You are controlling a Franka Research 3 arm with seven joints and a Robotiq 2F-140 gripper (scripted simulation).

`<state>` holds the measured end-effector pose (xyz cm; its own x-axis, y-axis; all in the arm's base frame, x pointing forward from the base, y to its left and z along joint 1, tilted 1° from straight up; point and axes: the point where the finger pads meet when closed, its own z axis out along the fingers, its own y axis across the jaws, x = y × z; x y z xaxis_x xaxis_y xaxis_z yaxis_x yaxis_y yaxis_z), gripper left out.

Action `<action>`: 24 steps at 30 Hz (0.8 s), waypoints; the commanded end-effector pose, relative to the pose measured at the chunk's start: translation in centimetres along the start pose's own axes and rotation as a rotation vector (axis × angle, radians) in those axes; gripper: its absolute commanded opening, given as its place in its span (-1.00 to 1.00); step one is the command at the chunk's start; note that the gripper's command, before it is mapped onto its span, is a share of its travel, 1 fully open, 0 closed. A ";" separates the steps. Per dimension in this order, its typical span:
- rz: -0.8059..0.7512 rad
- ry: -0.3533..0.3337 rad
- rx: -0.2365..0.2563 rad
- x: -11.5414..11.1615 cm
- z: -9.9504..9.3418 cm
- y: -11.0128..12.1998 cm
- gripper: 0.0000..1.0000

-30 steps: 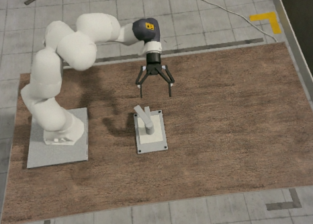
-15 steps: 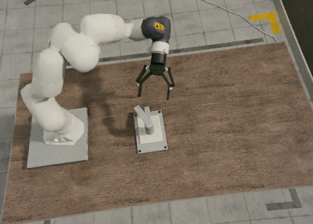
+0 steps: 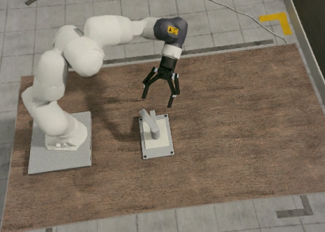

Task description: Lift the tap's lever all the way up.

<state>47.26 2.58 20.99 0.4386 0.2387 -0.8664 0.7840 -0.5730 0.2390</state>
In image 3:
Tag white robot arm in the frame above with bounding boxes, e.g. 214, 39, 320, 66
22, 15, 188, 150

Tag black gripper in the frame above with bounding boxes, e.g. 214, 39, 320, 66
142, 56, 180, 108

